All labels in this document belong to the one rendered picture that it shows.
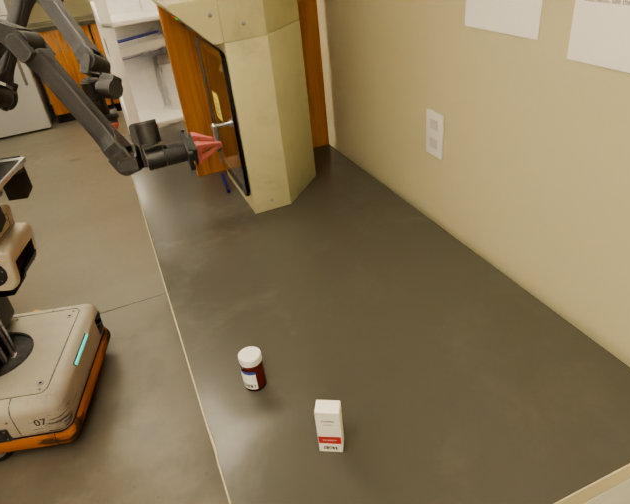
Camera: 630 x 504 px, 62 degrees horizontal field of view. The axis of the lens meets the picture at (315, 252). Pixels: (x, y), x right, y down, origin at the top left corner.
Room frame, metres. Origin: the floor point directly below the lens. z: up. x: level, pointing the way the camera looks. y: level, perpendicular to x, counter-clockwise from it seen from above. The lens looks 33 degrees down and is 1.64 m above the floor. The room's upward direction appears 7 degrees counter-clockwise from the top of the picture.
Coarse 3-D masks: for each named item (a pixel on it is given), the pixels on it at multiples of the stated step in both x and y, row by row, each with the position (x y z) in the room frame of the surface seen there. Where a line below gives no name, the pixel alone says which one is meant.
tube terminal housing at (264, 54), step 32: (224, 0) 1.35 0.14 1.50; (256, 0) 1.37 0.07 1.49; (288, 0) 1.51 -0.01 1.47; (224, 32) 1.34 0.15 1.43; (256, 32) 1.37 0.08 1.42; (288, 32) 1.48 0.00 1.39; (256, 64) 1.36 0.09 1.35; (288, 64) 1.46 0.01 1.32; (256, 96) 1.36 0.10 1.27; (288, 96) 1.44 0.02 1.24; (256, 128) 1.36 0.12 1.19; (288, 128) 1.42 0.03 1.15; (256, 160) 1.35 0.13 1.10; (288, 160) 1.40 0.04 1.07; (256, 192) 1.35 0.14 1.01; (288, 192) 1.38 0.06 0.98
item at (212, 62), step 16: (208, 48) 1.48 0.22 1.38; (208, 64) 1.52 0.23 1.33; (224, 64) 1.35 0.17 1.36; (208, 80) 1.58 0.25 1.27; (224, 80) 1.36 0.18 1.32; (224, 96) 1.39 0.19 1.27; (224, 112) 1.43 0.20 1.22; (224, 128) 1.48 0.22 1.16; (224, 144) 1.53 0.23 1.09; (224, 160) 1.58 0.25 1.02; (240, 160) 1.35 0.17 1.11; (240, 176) 1.38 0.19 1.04
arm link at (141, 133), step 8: (152, 120) 1.35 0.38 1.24; (136, 128) 1.34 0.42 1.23; (144, 128) 1.33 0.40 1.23; (152, 128) 1.34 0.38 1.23; (136, 136) 1.34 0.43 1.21; (144, 136) 1.33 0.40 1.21; (152, 136) 1.33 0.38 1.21; (136, 144) 1.34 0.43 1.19; (144, 144) 1.32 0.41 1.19; (136, 152) 1.32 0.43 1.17; (120, 160) 1.31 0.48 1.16; (128, 160) 1.31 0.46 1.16; (136, 160) 1.31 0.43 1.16; (120, 168) 1.31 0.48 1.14; (128, 168) 1.30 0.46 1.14; (136, 168) 1.30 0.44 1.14
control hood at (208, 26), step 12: (156, 0) 1.46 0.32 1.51; (168, 0) 1.40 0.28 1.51; (180, 0) 1.36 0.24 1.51; (192, 0) 1.34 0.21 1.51; (204, 0) 1.34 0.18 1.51; (180, 12) 1.31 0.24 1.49; (192, 12) 1.32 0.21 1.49; (204, 12) 1.33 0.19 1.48; (216, 12) 1.34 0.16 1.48; (192, 24) 1.32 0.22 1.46; (204, 24) 1.33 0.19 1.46; (216, 24) 1.34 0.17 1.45; (204, 36) 1.33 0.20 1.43; (216, 36) 1.34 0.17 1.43
